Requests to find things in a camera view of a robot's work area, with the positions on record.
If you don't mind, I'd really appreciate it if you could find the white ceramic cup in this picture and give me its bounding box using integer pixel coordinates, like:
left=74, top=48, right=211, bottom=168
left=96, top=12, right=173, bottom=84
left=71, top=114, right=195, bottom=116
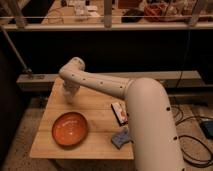
left=64, top=91, right=75, bottom=103

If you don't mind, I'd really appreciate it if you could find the grey concrete ledge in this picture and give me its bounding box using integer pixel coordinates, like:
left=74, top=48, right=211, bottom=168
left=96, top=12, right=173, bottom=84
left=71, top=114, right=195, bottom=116
left=16, top=71, right=203, bottom=92

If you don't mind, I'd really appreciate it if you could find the metal railing beam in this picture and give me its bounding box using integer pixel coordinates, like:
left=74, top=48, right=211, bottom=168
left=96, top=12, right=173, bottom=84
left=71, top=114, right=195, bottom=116
left=2, top=20, right=213, bottom=31

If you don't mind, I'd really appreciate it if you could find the diagonal metal pole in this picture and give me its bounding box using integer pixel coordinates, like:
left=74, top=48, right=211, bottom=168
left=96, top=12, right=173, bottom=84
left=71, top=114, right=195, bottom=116
left=0, top=25, right=33, bottom=78

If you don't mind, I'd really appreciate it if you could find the orange bowl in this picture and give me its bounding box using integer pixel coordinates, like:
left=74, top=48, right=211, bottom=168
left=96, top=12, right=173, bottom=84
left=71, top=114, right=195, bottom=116
left=52, top=112, right=88, bottom=146

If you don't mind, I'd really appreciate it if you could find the black floor cable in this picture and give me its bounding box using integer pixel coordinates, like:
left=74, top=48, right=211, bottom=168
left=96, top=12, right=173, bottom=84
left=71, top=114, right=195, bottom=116
left=169, top=104, right=213, bottom=169

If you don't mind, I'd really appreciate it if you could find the small red snack box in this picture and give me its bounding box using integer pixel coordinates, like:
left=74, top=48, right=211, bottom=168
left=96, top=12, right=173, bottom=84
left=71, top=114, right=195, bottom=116
left=111, top=102, right=128, bottom=126

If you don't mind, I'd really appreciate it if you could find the blue sponge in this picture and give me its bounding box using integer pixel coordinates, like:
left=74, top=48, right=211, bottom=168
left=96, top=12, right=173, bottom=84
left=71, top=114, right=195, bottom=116
left=111, top=128, right=131, bottom=149

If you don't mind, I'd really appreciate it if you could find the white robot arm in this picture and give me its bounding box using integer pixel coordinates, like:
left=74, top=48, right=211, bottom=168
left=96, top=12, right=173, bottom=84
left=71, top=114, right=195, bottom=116
left=59, top=57, right=186, bottom=171

